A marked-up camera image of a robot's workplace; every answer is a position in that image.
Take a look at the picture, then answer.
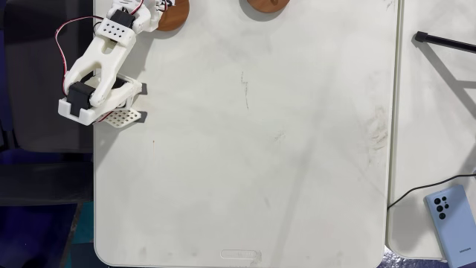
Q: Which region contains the thin black cable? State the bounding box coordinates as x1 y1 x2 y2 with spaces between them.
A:
386 171 476 210

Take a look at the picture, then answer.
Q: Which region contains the grey cushioned office chair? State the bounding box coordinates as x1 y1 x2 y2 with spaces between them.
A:
0 162 94 208

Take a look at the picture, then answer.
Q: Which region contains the mesh back office chair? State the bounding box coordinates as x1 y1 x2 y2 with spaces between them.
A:
3 0 94 153

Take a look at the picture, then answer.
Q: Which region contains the light blue smartphone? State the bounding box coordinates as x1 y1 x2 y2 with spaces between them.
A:
424 184 476 268

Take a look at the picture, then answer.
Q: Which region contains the black tripod leg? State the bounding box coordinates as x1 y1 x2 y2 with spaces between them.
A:
414 31 476 54

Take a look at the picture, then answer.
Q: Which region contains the wooden lid with red cross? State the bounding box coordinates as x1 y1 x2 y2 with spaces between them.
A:
156 0 190 32

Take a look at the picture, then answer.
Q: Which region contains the plain wooden lid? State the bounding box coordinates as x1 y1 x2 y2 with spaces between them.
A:
246 0 291 14

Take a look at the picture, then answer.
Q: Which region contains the long red black servo wire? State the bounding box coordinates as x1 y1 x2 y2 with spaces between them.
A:
54 15 106 96

